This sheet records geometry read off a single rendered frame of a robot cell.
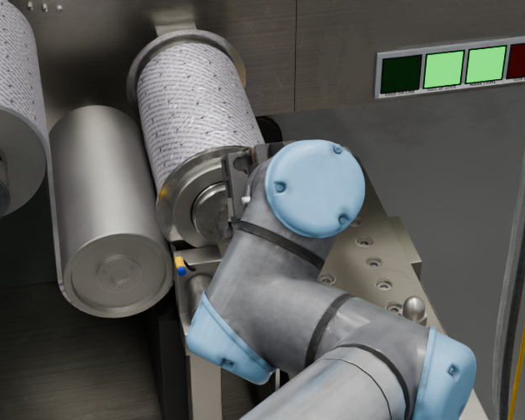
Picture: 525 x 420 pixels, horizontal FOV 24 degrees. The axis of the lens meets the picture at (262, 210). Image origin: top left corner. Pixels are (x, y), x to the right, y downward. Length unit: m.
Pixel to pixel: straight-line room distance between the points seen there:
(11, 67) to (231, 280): 0.43
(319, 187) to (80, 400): 0.73
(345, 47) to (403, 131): 2.08
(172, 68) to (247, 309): 0.55
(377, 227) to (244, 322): 0.72
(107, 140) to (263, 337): 0.56
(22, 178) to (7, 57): 0.13
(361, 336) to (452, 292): 2.24
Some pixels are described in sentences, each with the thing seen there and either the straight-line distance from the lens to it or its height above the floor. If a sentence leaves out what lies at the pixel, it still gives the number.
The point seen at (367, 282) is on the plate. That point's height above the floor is 1.03.
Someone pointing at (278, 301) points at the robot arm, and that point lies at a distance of 0.91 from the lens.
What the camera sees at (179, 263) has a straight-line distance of 1.24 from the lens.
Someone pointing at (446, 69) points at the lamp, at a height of 1.18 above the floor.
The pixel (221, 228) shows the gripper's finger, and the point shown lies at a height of 1.31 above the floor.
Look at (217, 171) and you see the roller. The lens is 1.25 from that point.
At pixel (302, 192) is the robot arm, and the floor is 1.48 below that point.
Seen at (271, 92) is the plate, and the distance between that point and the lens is 1.62.
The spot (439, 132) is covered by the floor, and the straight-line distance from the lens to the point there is 3.69.
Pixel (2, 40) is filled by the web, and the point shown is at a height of 1.40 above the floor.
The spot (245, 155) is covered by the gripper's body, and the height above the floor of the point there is 1.38.
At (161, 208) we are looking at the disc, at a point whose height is 1.26.
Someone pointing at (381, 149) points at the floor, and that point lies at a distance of 3.59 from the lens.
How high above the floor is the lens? 2.03
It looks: 37 degrees down
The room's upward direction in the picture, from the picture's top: straight up
